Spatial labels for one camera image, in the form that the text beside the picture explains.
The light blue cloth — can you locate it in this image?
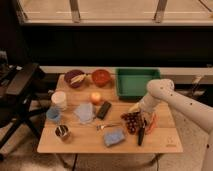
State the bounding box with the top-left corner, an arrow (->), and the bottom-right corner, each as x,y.
74,103 -> 95,124

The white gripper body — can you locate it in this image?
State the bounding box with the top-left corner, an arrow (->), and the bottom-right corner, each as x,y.
139,93 -> 160,114

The banana in purple bowl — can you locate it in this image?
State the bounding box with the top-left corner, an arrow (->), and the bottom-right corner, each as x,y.
70,74 -> 87,84

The green plastic tray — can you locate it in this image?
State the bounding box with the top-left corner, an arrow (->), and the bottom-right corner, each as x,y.
115,68 -> 161,100

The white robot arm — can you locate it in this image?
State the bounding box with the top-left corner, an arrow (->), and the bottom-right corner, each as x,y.
129,79 -> 213,171

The blue sponge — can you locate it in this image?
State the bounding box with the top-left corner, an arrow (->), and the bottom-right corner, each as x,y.
104,129 -> 125,147

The red chili pepper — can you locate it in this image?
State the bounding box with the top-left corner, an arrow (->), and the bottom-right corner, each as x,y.
145,114 -> 157,135

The white paper cup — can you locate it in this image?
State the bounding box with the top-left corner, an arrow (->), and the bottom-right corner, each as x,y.
51,91 -> 67,111

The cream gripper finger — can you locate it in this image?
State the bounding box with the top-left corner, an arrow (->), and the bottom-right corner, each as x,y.
128,103 -> 140,113

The dark grape bunch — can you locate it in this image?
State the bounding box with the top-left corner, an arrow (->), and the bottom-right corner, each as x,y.
121,112 -> 139,135

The wooden folding table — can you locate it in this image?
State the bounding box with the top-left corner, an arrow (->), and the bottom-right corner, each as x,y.
37,74 -> 183,154

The black brush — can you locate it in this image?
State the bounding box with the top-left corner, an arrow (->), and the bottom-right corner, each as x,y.
138,118 -> 146,146

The red bowl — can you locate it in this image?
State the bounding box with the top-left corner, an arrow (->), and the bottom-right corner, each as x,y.
91,69 -> 111,87

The silver fork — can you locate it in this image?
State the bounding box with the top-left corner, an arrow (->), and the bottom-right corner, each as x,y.
96,123 -> 121,131

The black rectangular block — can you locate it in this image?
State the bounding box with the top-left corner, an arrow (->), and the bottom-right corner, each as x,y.
97,101 -> 111,120

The orange apple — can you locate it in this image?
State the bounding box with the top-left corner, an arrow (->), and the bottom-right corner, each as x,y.
90,92 -> 101,105

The metal can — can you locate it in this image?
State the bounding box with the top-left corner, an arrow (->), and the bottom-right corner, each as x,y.
55,125 -> 70,141

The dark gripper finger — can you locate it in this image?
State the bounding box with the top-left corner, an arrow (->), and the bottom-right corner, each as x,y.
141,112 -> 147,121

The black office chair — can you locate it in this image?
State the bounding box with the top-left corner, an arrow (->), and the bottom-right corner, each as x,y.
0,50 -> 48,149

